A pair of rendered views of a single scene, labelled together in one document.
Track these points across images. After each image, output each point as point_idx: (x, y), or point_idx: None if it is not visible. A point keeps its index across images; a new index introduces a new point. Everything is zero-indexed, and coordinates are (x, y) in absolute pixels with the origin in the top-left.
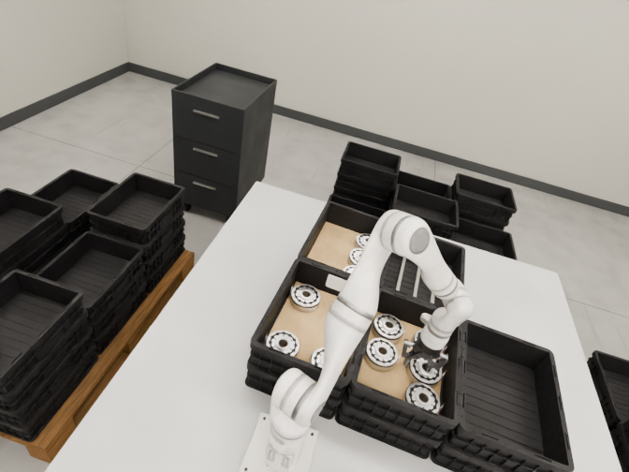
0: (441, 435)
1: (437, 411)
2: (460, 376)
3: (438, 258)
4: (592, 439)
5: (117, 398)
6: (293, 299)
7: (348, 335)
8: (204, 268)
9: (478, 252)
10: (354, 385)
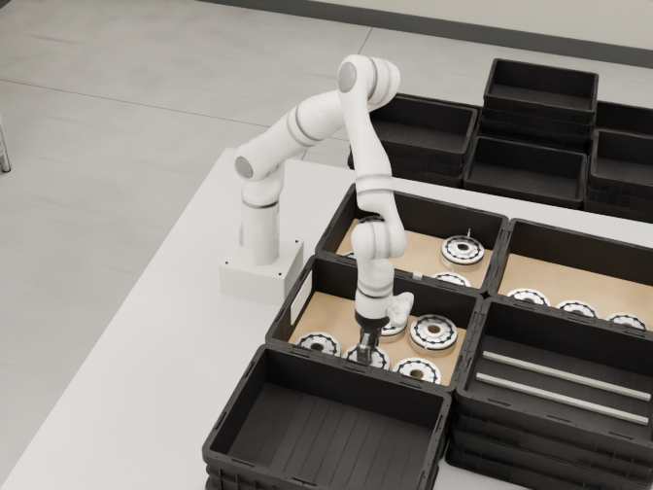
0: None
1: None
2: (337, 360)
3: (357, 123)
4: None
5: (324, 174)
6: (450, 237)
7: (283, 120)
8: (520, 208)
9: None
10: (311, 256)
